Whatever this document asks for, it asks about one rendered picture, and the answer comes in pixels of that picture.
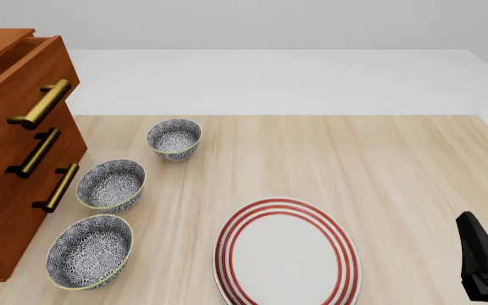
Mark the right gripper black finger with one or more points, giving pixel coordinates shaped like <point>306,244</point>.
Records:
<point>479,244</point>

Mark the white plate with red rings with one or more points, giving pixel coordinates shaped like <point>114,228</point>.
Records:
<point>286,254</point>

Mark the small patterned bowl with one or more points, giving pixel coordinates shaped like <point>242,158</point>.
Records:
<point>172,139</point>

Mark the medium patterned bowl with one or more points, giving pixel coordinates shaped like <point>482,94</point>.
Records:
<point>110,185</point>

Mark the large patterned bowl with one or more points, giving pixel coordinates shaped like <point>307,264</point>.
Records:
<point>89,252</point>

